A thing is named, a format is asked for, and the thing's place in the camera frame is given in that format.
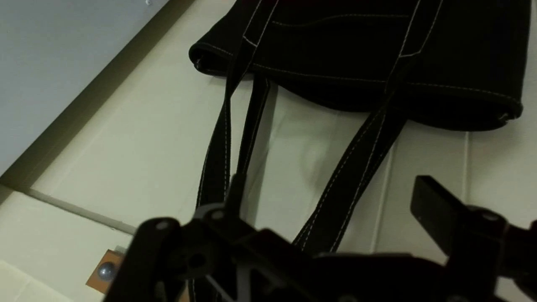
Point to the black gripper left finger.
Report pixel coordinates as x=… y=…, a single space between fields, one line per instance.
x=157 y=262

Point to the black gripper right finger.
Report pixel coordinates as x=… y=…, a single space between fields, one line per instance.
x=481 y=245

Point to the black tote bag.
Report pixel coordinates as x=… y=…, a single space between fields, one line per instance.
x=358 y=50

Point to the metal peg knob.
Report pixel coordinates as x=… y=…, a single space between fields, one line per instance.
x=105 y=270

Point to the wooden peg rail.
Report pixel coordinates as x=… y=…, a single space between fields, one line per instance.
x=95 y=282

